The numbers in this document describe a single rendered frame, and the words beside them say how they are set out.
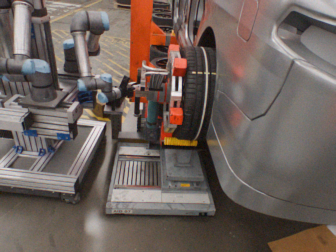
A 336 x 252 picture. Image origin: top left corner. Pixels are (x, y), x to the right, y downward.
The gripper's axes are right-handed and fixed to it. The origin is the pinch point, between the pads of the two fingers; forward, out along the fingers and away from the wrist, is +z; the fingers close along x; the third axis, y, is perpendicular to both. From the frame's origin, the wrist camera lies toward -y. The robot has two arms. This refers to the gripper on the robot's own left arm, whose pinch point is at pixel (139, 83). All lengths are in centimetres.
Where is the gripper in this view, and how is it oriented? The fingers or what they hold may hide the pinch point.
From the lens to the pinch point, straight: 195.0
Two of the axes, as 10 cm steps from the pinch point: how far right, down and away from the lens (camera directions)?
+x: 7.4, 4.3, -5.1
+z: 6.6, -3.5, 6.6
